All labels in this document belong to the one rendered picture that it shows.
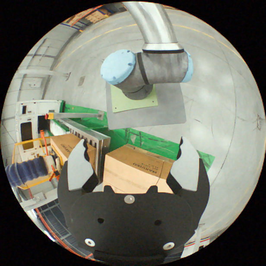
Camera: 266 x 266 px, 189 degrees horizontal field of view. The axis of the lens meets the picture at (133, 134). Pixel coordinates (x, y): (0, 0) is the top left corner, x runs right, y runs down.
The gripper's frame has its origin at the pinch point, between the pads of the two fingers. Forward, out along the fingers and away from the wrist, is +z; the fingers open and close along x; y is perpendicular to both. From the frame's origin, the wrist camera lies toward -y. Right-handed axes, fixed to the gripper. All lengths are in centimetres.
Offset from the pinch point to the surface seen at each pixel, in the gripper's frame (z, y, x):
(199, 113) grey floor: 87, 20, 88
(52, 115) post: 61, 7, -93
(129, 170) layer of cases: 45, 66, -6
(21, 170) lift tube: -13, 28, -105
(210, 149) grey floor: 61, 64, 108
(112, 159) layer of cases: 55, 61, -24
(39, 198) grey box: -30, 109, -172
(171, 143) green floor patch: 85, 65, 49
